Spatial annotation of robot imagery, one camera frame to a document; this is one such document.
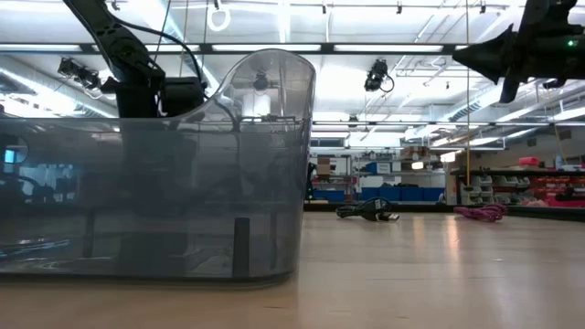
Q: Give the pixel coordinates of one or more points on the transparent grey plastic bin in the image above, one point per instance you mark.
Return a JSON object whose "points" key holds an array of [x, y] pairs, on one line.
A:
{"points": [[151, 192]]}

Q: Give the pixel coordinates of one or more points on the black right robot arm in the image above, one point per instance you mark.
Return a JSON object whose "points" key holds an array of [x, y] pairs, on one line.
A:
{"points": [[548, 10]]}

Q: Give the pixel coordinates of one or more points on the shelving with blue bins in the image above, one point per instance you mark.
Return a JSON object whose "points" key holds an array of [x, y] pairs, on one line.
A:
{"points": [[402, 192]]}

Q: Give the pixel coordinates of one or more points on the workbench with red parts bins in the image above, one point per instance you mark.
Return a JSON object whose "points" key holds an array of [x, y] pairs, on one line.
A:
{"points": [[521, 183]]}

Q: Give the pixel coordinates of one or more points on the black clamp-mounted camera device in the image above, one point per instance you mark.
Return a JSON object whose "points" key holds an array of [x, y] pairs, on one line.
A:
{"points": [[80, 73]]}

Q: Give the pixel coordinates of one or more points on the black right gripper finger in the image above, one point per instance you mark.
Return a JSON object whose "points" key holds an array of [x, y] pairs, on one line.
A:
{"points": [[493, 57], [512, 84]]}

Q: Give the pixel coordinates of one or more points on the small black ceiling camera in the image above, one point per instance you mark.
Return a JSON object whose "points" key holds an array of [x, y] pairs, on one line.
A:
{"points": [[261, 82]]}

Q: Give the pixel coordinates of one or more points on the brown cardboard box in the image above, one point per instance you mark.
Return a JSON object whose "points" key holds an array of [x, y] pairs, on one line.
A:
{"points": [[323, 166]]}

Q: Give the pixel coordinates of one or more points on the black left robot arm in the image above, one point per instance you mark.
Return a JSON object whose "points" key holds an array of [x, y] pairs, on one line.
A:
{"points": [[123, 50]]}

